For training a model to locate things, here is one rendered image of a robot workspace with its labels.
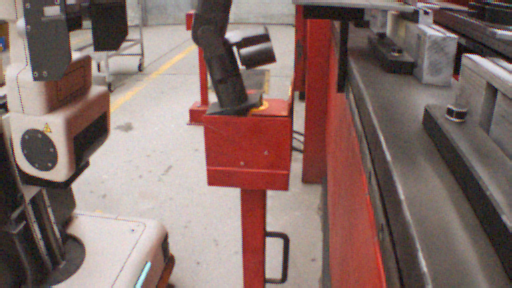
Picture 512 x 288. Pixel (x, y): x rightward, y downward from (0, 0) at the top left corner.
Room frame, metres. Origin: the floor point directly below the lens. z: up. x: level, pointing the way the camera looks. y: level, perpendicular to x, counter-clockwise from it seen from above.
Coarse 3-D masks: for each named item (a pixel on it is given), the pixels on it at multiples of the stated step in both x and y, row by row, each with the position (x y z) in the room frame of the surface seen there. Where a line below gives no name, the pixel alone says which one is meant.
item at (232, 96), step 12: (240, 72) 0.69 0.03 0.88; (216, 84) 0.67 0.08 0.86; (228, 84) 0.67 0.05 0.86; (240, 84) 0.68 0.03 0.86; (216, 96) 0.69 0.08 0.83; (228, 96) 0.67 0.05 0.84; (240, 96) 0.67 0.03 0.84; (252, 96) 0.70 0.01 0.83; (216, 108) 0.68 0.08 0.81; (228, 108) 0.66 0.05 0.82; (240, 108) 0.66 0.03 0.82; (252, 108) 0.66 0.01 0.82
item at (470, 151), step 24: (432, 120) 0.41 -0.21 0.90; (456, 144) 0.33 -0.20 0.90; (480, 144) 0.33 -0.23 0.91; (456, 168) 0.31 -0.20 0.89; (480, 168) 0.28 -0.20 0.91; (504, 168) 0.27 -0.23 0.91; (480, 192) 0.25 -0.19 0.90; (504, 192) 0.23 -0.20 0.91; (480, 216) 0.24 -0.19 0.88; (504, 216) 0.20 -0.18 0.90; (504, 240) 0.19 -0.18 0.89; (504, 264) 0.18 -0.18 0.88
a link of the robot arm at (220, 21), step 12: (204, 0) 0.63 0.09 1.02; (216, 0) 0.63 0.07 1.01; (228, 0) 0.63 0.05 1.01; (204, 12) 0.63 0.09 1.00; (216, 12) 0.63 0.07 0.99; (228, 12) 0.64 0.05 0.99; (192, 24) 0.64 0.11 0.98; (204, 24) 0.64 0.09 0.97; (216, 24) 0.64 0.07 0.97; (192, 36) 0.64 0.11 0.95
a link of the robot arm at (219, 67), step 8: (232, 48) 0.69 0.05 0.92; (216, 56) 0.67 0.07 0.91; (224, 56) 0.67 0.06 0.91; (232, 56) 0.68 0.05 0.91; (240, 56) 0.68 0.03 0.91; (208, 64) 0.68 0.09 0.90; (216, 64) 0.67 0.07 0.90; (224, 64) 0.67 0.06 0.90; (232, 64) 0.68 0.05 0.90; (208, 72) 0.68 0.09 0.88; (216, 72) 0.67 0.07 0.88; (224, 72) 0.67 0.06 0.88; (232, 72) 0.67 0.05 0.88; (224, 80) 0.68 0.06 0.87
